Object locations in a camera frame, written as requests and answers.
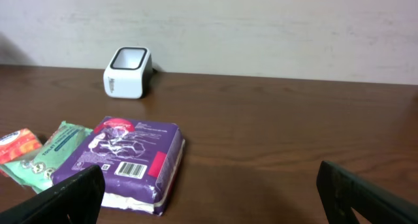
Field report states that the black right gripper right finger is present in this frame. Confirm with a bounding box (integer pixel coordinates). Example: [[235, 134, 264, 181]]
[[316, 161, 417, 224]]

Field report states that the orange tissue pack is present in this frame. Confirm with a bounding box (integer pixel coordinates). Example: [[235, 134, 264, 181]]
[[1, 129, 42, 165]]

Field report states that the purple sanitary pad pack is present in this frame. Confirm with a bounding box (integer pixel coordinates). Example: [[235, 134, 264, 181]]
[[52, 116, 185, 216]]

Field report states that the green wet tissue pack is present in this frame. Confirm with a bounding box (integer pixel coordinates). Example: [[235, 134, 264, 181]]
[[1, 121, 93, 193]]

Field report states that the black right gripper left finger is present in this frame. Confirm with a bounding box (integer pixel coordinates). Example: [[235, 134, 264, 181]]
[[1, 165, 105, 224]]

